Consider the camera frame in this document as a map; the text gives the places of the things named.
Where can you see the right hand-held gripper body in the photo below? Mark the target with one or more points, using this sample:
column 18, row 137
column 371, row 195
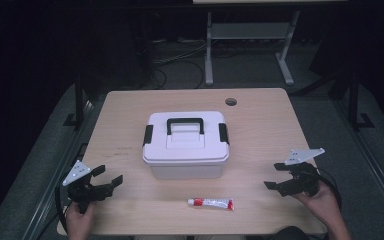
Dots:
column 301, row 180

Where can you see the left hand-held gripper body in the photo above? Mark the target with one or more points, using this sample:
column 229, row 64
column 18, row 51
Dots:
column 83, row 191

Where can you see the red and white tube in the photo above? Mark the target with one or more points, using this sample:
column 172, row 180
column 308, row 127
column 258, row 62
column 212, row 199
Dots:
column 213, row 203

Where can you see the white plastic storage box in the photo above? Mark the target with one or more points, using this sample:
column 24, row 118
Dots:
column 186, row 171

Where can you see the person's left hand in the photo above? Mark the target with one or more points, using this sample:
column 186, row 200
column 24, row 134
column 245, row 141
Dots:
column 80, row 220

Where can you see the person's right hand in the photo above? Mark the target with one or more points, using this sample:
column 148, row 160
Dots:
column 323, row 203

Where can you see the person's dark knee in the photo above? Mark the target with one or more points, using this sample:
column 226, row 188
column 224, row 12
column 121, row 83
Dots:
column 291, row 234

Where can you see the black metal stand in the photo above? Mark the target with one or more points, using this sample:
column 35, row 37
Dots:
column 79, row 100
column 354, row 100

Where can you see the grey metal-legged desk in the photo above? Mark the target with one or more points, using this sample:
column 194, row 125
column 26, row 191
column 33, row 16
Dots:
column 246, row 30

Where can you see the metal floor rail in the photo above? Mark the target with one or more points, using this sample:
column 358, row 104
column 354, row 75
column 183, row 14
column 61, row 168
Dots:
column 373, row 166
column 53, row 186

